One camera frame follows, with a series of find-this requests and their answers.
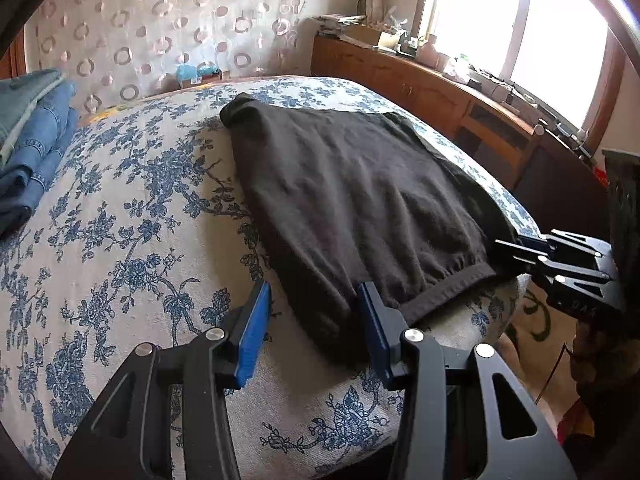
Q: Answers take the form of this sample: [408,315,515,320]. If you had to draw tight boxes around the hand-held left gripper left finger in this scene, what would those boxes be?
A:
[52,280,273,480]

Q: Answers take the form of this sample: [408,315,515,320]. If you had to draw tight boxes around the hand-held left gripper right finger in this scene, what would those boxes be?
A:
[357,281,578,480]

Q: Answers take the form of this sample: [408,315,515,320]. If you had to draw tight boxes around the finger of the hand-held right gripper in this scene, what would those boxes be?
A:
[517,230,613,261]
[495,240,623,286]

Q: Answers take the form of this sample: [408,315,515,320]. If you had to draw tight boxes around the black pants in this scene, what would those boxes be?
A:
[220,92,523,366]

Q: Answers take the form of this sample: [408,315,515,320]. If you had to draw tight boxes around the person's right hand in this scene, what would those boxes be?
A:
[570,319,640,401]

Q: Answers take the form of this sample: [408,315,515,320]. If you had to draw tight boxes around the floral floor rug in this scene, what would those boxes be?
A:
[500,275,581,411]

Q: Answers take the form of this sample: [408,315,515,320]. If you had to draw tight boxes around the blue floral bedsheet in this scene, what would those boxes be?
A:
[0,76,543,480]

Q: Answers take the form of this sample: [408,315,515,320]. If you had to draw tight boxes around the wooden cabinet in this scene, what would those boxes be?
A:
[311,35,608,241]

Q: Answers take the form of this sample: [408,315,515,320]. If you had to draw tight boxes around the pink jug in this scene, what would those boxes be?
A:
[417,35,441,66]

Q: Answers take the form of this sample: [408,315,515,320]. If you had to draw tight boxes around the window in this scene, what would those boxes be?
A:
[410,0,626,131]

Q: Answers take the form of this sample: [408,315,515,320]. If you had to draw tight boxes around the small cardboard box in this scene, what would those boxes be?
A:
[175,72,223,88]

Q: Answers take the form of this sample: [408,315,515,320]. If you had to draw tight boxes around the open cardboard box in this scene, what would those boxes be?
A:
[345,22,401,51]

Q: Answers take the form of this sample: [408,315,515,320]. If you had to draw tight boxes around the colourful floral blanket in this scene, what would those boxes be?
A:
[80,102,136,123]

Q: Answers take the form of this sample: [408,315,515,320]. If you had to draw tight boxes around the dark blue folded jeans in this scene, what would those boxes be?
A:
[0,80,81,236]

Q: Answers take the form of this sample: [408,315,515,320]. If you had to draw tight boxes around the stack of papers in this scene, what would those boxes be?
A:
[312,14,371,36]

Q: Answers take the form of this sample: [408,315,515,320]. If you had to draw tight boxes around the light blue folded jeans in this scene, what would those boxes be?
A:
[0,69,68,166]

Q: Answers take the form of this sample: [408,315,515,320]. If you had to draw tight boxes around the wooden slatted wardrobe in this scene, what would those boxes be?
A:
[0,30,28,81]

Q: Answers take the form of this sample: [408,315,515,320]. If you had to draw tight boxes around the circle patterned wall curtain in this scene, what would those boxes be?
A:
[25,0,321,116]

